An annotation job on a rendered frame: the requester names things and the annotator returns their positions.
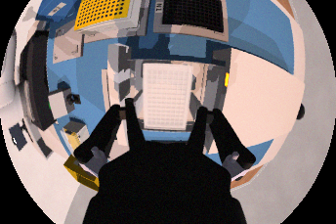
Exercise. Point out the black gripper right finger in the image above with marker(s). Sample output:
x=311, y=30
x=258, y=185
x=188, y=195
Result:
x=234, y=156

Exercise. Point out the yellow open-top bin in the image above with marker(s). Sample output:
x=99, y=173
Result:
x=74, y=168

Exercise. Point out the dark blue bench mat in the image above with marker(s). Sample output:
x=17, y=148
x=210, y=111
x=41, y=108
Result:
x=257, y=27

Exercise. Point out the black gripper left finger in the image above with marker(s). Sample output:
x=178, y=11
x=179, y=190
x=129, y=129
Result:
x=93, y=153

